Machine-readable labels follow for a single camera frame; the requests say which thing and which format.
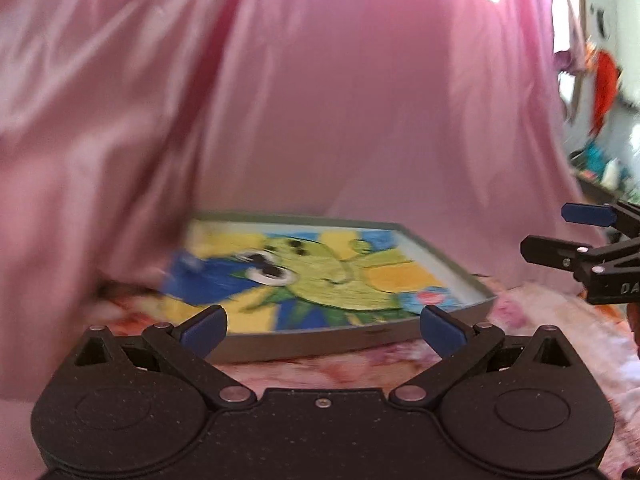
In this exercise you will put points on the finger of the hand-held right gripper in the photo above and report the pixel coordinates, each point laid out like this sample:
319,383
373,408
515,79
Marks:
587,213
547,252

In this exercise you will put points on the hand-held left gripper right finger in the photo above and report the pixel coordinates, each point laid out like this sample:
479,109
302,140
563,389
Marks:
441,332

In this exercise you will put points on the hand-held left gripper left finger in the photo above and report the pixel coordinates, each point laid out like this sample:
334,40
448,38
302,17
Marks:
205,329

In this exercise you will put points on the grey cardboard box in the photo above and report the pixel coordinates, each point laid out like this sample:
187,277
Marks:
310,345

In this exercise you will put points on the floral bed sheet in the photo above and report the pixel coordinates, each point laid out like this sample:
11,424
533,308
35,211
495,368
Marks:
525,310

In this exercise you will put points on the colourful drawing paper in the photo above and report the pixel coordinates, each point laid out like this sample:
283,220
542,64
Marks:
325,280

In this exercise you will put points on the red hanging cloth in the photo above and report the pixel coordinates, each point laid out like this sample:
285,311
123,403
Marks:
606,85

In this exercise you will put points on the purple hanging cloth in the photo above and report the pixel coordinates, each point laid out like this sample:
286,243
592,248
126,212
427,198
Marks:
567,60

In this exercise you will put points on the pink quilt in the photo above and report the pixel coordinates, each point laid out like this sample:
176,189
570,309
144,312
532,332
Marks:
75,160

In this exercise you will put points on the pink curtain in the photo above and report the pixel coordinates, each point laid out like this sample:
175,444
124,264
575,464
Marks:
375,110

